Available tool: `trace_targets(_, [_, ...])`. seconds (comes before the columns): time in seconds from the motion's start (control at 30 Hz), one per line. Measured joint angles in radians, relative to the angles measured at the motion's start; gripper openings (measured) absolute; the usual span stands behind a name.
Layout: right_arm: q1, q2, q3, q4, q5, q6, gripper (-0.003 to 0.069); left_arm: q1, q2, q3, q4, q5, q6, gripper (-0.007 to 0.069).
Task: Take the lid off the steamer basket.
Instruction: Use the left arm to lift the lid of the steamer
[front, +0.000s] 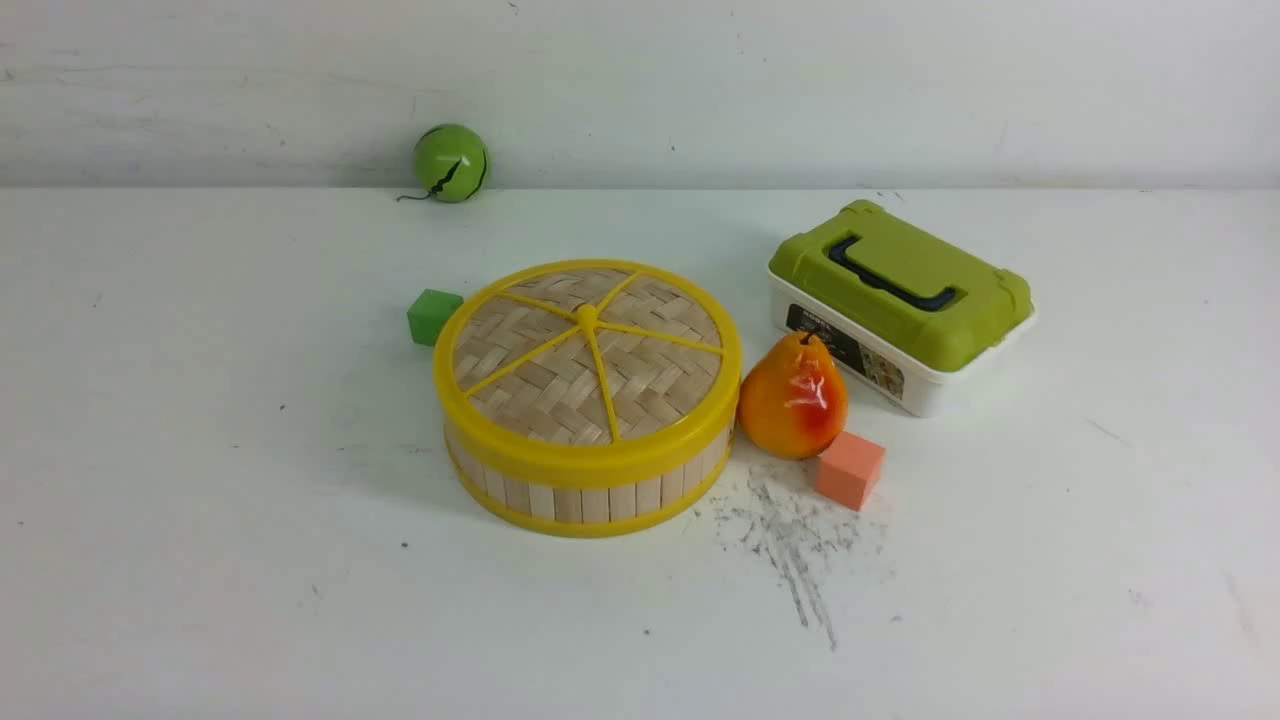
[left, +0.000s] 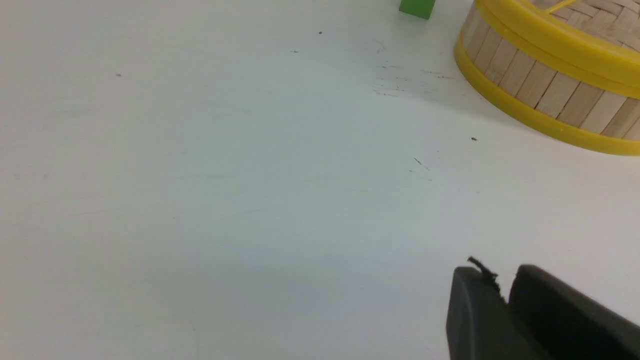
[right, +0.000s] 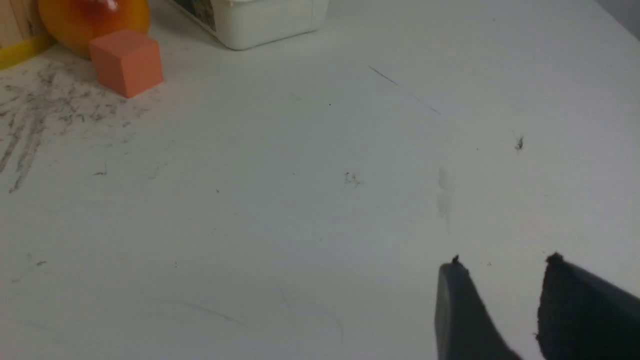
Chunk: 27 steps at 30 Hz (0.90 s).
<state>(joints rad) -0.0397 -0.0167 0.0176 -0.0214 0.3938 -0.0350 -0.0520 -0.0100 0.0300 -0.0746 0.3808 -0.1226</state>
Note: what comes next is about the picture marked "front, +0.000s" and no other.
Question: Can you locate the yellow woven steamer lid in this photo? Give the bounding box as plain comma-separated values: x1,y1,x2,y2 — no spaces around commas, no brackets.
434,259,742,489

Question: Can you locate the green foam cube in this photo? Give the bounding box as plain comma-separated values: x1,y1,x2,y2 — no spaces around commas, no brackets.
406,288,465,347

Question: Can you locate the salmon orange foam cube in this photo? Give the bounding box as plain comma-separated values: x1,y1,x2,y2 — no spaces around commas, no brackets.
815,432,886,511

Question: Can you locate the bamboo steamer base yellow rim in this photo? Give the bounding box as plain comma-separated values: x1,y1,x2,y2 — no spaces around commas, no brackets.
443,423,735,538

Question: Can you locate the orange red toy pear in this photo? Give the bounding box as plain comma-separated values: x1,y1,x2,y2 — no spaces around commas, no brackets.
737,331,849,460

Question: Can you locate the green ball with black crack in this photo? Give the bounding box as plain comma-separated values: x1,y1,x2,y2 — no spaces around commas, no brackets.
396,123,492,204

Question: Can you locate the white box with green lid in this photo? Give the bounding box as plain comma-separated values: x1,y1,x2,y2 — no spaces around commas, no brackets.
768,199,1037,416

